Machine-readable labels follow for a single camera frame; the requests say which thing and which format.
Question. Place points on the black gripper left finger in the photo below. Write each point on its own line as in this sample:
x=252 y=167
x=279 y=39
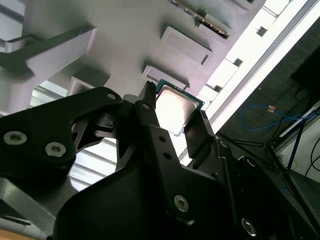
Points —
x=32 y=155

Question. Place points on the silver CPU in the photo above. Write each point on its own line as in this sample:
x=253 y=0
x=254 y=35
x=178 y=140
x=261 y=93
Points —
x=172 y=110

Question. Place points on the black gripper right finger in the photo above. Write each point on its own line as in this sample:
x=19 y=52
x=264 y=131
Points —
x=200 y=140

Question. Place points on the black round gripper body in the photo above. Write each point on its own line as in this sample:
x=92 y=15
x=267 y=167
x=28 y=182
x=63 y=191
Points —
x=112 y=212

